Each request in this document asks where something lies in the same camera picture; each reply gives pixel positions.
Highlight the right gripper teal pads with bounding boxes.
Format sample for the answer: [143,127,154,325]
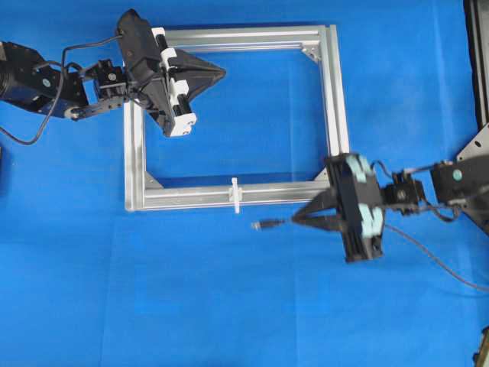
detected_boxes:
[292,153,384,262]

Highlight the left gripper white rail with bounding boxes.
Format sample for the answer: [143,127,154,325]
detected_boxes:
[134,34,226,137]

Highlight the black wire with plug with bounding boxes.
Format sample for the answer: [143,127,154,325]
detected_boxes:
[251,218,489,294]

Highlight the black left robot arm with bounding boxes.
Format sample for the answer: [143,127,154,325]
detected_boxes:
[1,28,226,137]

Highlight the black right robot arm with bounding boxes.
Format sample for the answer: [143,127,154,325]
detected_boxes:
[292,153,488,262]

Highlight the yellowish object bottom right corner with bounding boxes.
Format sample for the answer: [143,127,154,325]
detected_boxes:
[472,326,489,367]

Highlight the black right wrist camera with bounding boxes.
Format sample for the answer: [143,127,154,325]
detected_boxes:
[342,154,384,239]

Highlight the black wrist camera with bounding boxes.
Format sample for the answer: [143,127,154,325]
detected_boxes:
[342,154,384,239]
[115,8,161,84]

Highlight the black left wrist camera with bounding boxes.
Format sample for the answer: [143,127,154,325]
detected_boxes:
[115,8,161,84]

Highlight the white string loop holder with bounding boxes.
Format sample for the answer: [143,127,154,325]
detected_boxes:
[228,177,242,214]

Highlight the silver aluminium extrusion frame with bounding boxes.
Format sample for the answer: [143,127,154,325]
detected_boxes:
[124,24,350,212]

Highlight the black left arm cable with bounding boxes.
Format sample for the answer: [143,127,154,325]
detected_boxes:
[0,34,125,146]

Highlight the black metal stand frame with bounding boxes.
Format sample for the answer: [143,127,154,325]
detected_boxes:
[456,1,488,161]

